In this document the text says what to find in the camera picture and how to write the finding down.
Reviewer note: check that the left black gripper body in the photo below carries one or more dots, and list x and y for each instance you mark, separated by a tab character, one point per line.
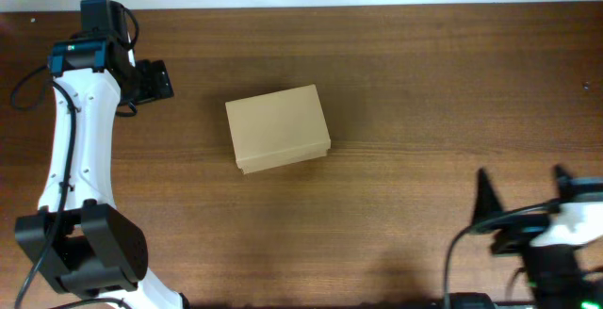
147	84

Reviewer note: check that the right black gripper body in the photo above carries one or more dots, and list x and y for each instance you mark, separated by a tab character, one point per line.
521	228

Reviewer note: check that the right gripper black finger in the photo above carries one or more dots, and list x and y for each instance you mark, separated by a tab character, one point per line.
487	206
563	181

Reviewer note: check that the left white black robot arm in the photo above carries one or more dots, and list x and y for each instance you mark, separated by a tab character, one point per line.
77	240

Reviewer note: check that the brown cardboard box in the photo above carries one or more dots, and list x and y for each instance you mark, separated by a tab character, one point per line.
277	129

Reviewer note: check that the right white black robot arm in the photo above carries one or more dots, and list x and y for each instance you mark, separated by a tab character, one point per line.
554	276

